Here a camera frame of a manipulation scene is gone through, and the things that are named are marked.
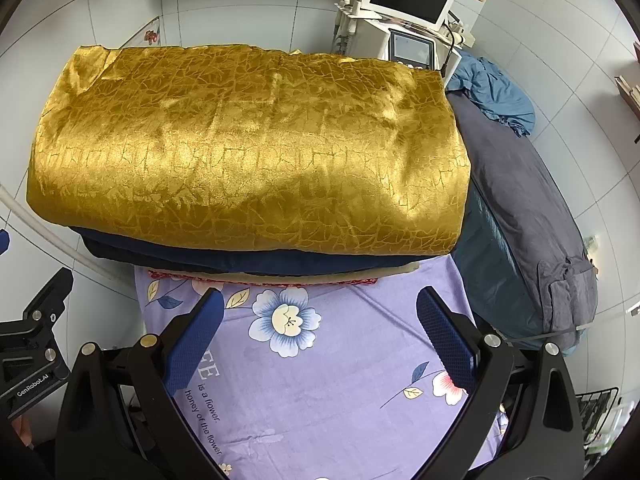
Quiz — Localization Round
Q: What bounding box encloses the folded red floral garment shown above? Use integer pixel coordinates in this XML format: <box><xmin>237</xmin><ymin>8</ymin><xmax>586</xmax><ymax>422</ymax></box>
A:
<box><xmin>149</xmin><ymin>269</ymin><xmax>378</xmax><ymax>288</ymax></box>

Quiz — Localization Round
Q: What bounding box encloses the small touchscreen panel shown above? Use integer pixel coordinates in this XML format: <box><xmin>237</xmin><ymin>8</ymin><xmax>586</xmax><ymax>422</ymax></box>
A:
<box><xmin>387</xmin><ymin>30</ymin><xmax>436</xmax><ymax>64</ymax></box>

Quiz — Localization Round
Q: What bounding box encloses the white equipment cart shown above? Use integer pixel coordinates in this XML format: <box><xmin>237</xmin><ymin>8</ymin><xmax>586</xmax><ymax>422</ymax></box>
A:
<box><xmin>332</xmin><ymin>0</ymin><xmax>476</xmax><ymax>78</ymax></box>

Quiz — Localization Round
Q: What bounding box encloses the blue blanket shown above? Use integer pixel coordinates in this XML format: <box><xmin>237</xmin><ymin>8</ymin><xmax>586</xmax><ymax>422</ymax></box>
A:
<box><xmin>445</xmin><ymin>52</ymin><xmax>536</xmax><ymax>138</ymax></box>

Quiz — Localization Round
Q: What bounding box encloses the grey quilt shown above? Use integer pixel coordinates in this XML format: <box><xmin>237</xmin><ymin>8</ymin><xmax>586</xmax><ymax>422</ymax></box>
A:
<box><xmin>445</xmin><ymin>92</ymin><xmax>598</xmax><ymax>356</ymax></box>

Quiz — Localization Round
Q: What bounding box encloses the folded navy garment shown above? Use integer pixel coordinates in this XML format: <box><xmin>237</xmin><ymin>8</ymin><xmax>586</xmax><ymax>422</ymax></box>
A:
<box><xmin>70</xmin><ymin>225</ymin><xmax>426</xmax><ymax>277</ymax></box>

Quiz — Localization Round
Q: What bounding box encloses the black wire rack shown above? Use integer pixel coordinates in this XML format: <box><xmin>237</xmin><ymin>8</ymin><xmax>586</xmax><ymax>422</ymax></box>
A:
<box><xmin>575</xmin><ymin>387</ymin><xmax>626</xmax><ymax>461</ymax></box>

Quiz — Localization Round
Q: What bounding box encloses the folded black garment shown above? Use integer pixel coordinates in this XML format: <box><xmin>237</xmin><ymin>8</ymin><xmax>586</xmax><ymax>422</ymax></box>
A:
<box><xmin>82</xmin><ymin>237</ymin><xmax>241</xmax><ymax>275</ymax></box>

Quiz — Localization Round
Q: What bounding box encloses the folded beige garment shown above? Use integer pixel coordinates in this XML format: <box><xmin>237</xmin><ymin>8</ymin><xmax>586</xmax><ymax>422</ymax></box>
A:
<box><xmin>160</xmin><ymin>260</ymin><xmax>423</xmax><ymax>287</ymax></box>

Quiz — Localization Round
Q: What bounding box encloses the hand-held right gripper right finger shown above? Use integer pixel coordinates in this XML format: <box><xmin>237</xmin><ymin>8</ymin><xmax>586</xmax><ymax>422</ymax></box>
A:
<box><xmin>416</xmin><ymin>286</ymin><xmax>586</xmax><ymax>480</ymax></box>

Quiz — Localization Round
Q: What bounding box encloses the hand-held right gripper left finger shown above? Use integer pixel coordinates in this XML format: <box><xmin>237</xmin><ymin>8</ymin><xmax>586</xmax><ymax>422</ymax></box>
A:
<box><xmin>55</xmin><ymin>287</ymin><xmax>226</xmax><ymax>480</ymax></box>

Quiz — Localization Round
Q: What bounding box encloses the gold patterned satin garment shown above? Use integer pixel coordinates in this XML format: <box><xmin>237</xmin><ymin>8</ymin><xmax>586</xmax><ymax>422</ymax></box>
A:
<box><xmin>27</xmin><ymin>44</ymin><xmax>473</xmax><ymax>256</ymax></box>

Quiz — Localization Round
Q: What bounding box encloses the purple floral bedsheet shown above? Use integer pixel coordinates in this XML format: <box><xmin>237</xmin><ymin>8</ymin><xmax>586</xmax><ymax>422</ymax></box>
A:
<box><xmin>134</xmin><ymin>255</ymin><xmax>506</xmax><ymax>480</ymax></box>

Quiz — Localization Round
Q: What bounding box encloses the white metal rail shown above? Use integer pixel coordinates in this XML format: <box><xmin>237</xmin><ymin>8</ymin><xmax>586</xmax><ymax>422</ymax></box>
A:
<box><xmin>0</xmin><ymin>185</ymin><xmax>136</xmax><ymax>281</ymax></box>

